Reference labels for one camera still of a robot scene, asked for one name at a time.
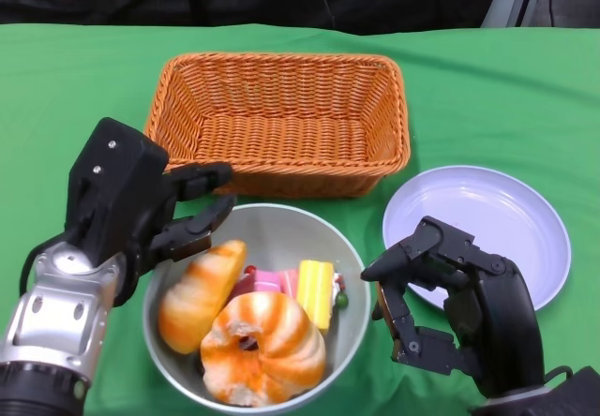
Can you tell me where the orange striped croissant bread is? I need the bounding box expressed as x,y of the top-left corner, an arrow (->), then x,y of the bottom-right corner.
157,239 -> 248,355

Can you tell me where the pink cake slice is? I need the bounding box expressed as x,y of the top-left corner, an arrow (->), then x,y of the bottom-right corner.
229,268 -> 301,303

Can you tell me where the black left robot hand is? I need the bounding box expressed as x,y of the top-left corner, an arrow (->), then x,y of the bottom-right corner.
114,161 -> 237,307

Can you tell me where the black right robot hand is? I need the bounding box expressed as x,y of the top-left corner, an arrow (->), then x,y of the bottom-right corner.
360,215 -> 548,398

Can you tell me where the yellow cake slice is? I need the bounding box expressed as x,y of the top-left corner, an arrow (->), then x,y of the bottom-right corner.
296,259 -> 336,336

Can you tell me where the grey round bowl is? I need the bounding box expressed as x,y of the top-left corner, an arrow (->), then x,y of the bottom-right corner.
142,203 -> 372,408

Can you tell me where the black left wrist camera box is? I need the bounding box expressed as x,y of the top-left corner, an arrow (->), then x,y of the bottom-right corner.
64,116 -> 170,267

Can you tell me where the orange wicker basket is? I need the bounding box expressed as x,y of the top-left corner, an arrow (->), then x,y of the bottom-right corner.
143,52 -> 413,200

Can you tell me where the lavender round plate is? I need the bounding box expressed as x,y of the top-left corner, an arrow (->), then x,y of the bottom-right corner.
382,165 -> 572,313

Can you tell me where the orange striped ring bread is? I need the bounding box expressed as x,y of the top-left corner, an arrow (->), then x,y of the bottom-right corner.
200,291 -> 327,408

